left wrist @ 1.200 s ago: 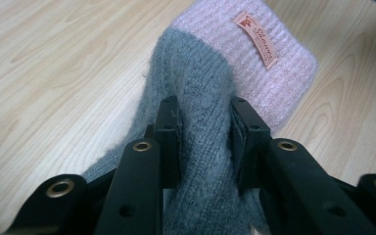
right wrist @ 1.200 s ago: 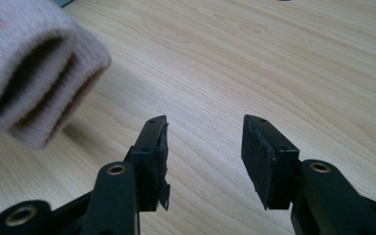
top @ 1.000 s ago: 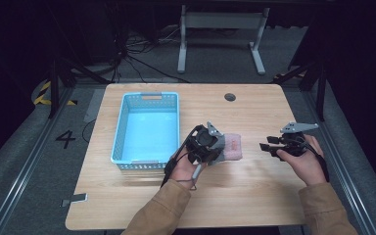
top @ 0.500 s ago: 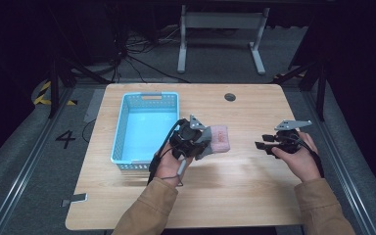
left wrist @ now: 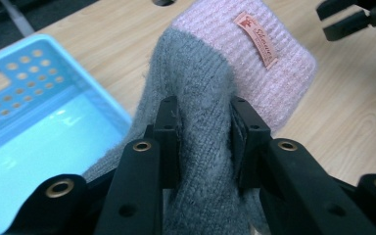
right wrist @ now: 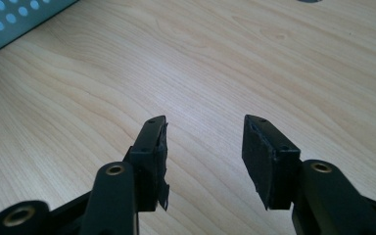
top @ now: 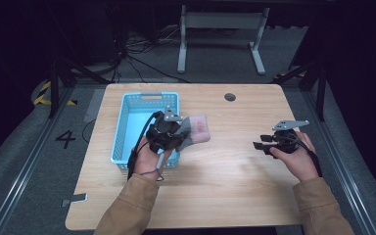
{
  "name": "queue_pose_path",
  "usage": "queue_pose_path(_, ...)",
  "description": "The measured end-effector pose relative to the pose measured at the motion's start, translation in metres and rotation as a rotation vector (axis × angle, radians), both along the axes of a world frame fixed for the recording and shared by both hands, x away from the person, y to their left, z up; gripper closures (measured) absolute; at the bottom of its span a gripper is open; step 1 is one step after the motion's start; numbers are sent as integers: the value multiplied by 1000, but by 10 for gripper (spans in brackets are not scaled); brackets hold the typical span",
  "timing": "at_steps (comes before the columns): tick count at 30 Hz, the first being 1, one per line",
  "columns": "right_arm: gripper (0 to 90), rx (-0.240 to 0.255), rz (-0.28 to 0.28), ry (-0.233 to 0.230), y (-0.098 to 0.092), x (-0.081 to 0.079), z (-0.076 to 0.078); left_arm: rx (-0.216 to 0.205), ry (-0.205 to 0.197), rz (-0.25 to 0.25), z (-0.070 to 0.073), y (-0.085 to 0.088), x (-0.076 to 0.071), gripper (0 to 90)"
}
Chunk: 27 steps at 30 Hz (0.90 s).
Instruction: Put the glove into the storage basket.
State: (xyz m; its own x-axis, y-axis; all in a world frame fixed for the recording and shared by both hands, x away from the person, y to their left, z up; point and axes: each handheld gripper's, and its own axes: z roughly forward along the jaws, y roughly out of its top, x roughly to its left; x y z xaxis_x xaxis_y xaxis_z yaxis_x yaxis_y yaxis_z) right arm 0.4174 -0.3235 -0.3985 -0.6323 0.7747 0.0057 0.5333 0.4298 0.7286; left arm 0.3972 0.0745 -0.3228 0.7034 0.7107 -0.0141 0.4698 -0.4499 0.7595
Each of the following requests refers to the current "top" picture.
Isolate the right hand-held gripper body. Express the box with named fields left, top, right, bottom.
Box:
left=271, top=118, right=310, bottom=155

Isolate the grey metal table frame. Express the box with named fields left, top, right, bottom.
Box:
left=176, top=4, right=271, bottom=75

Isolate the person's left hand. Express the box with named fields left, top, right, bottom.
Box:
left=132, top=136, right=174, bottom=182

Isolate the bundle of black floor cables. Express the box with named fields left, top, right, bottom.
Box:
left=110, top=25, right=191, bottom=84

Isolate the aluminium floor rail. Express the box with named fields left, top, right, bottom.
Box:
left=0, top=85, right=76, bottom=235
left=302, top=87, right=376, bottom=235

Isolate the black metal stand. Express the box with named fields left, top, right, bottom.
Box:
left=46, top=55, right=113, bottom=119
left=273, top=58, right=328, bottom=122

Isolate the person's right hand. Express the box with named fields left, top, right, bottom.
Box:
left=268, top=130, right=319, bottom=183

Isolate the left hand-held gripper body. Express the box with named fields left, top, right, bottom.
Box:
left=145, top=106, right=191, bottom=155

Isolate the light blue plastic basket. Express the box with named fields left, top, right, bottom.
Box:
left=110, top=91, right=181, bottom=171

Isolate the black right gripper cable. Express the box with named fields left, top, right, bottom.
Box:
left=294, top=131, right=324, bottom=179

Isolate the thin black floor cable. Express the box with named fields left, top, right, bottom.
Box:
left=80, top=118, right=98, bottom=144

